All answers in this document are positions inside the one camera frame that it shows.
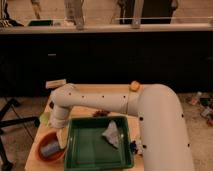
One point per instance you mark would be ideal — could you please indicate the green plastic tray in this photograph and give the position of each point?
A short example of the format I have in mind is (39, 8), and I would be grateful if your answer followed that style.
(89, 150)

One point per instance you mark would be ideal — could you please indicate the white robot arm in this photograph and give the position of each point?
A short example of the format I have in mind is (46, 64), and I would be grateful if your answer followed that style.
(166, 145)

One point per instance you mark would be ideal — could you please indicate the orange toy fruit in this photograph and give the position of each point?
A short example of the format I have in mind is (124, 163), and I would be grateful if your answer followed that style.
(134, 86)

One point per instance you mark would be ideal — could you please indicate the wooden block brush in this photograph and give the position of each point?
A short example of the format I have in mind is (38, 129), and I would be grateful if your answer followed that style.
(55, 83)

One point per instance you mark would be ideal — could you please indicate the dark red grape bunch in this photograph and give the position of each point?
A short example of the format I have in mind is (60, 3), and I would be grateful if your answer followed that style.
(101, 113)

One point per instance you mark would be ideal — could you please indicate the crumpled white cloth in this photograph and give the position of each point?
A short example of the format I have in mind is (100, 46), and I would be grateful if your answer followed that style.
(112, 134)

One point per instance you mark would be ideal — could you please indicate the red orange bowl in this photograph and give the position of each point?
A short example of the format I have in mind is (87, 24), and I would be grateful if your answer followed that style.
(48, 138)

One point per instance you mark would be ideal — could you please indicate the blue sponge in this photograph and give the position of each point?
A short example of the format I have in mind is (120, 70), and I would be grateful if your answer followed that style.
(50, 149)

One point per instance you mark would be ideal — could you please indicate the light green plastic cup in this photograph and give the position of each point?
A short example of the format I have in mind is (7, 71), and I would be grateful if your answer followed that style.
(45, 118)

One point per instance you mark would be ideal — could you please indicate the black office chair base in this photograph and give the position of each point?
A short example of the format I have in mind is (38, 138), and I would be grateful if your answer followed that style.
(6, 164)

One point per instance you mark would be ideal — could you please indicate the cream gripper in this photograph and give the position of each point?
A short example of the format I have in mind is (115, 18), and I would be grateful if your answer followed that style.
(62, 135)

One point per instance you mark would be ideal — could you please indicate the white handled dish brush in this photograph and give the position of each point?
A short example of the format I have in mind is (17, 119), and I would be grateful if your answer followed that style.
(136, 147)

